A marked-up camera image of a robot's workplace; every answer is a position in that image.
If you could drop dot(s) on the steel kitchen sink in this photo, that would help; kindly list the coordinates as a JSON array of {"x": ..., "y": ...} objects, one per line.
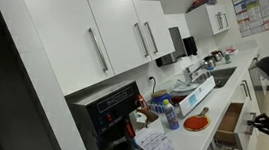
[{"x": 223, "y": 77}]

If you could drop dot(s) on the steel coffee carafe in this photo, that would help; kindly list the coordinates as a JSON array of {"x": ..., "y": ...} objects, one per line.
[{"x": 209, "y": 62}]

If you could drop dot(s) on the chrome sink faucet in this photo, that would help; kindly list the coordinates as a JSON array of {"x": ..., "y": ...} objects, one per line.
[{"x": 192, "y": 71}]

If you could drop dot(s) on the white dish rack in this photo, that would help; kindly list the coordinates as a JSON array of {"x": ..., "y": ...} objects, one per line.
[{"x": 197, "y": 96}]

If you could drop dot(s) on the white wall cabinet door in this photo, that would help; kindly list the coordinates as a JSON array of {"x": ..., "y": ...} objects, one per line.
[
  {"x": 64, "y": 40},
  {"x": 156, "y": 27},
  {"x": 118, "y": 33}
]

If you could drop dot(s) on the green white soap bottle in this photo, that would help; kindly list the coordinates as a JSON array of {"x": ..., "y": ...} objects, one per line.
[{"x": 228, "y": 58}]

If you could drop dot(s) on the steel carafe red trim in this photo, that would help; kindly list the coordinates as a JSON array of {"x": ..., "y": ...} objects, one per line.
[{"x": 217, "y": 55}]

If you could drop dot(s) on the black coffee machine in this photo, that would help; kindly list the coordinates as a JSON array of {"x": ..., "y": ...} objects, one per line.
[{"x": 103, "y": 115}]

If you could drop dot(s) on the white printed paper sheet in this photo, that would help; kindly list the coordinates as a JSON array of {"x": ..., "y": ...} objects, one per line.
[{"x": 155, "y": 146}]

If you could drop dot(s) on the wall outlet black plug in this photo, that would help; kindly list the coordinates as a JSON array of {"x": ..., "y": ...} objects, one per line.
[{"x": 152, "y": 81}]

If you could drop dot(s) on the colourful wall poster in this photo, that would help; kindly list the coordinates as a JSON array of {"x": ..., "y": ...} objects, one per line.
[{"x": 264, "y": 15}]

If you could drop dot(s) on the black wall dispenser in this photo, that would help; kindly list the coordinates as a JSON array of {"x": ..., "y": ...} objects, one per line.
[{"x": 190, "y": 45}]

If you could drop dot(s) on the white drawer wooden inside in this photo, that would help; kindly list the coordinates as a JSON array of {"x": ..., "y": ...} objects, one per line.
[{"x": 230, "y": 120}]

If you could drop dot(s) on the white tall cabinet panel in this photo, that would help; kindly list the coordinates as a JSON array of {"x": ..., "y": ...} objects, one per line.
[{"x": 47, "y": 109}]

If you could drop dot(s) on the blue bottle yellow cap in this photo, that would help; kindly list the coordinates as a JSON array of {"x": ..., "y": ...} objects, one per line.
[{"x": 171, "y": 117}]

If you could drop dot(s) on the blue can tan lid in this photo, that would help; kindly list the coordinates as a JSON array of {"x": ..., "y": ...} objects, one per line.
[{"x": 160, "y": 101}]

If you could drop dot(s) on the white base cabinet door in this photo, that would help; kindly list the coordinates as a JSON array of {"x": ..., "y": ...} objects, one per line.
[
  {"x": 249, "y": 87},
  {"x": 243, "y": 90}
]

